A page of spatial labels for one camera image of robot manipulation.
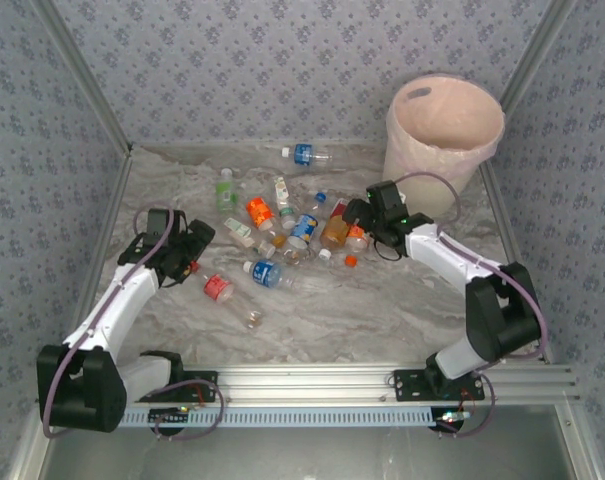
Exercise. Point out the clear bottle with white cap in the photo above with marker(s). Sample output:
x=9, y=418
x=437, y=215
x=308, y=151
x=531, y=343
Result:
x=324, y=254

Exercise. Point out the round cream waste bin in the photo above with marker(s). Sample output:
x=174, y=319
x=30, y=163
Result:
x=417, y=175

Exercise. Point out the blue yellow label bottle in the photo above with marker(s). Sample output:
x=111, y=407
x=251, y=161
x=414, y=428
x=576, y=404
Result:
x=303, y=229

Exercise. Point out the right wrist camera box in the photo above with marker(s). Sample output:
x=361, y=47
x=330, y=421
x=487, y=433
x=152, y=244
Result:
x=387, y=197

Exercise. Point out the small black circuit board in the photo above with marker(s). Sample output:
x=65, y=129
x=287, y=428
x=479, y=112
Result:
x=452, y=419
x=169, y=417

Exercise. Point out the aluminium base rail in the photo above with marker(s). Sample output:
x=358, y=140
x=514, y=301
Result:
x=307, y=382

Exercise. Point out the grey metal sheet panel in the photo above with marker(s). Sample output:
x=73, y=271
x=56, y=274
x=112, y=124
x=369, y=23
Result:
x=307, y=455

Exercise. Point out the amber drink plastic bottle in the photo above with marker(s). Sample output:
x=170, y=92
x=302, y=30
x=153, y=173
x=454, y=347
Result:
x=334, y=231

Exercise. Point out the clear bottle with orange cap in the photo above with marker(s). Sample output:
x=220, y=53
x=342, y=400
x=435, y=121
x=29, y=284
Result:
x=279, y=241

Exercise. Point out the green label plastic bottle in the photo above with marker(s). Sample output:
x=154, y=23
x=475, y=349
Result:
x=226, y=192

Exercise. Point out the white label green cap bottle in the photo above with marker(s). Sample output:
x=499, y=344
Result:
x=282, y=192

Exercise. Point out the blue label clear plastic bottle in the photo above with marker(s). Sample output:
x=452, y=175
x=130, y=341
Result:
x=266, y=274
x=304, y=154

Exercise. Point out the aluminium table side rail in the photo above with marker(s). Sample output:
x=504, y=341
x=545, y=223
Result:
x=504, y=225
x=109, y=215

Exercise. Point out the red label red cap bottle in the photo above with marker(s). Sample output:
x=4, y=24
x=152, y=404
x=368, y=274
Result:
x=218, y=287

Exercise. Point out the small orange bottle cap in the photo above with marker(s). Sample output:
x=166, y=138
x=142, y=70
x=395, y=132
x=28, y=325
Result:
x=351, y=261

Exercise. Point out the clear bottle with blue cap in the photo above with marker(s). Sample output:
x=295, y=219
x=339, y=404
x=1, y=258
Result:
x=321, y=197

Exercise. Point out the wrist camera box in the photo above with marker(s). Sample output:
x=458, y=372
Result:
x=158, y=222
x=387, y=197

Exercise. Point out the orange label plastic bottle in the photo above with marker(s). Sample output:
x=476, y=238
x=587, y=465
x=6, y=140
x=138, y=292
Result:
x=258, y=211
x=357, y=240

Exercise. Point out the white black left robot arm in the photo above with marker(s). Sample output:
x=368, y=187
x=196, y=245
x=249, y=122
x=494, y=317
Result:
x=117, y=305

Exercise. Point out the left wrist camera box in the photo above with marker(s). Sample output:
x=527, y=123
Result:
x=158, y=222

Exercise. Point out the aluminium frame post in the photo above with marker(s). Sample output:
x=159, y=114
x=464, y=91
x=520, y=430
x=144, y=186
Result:
x=84, y=75
x=536, y=50

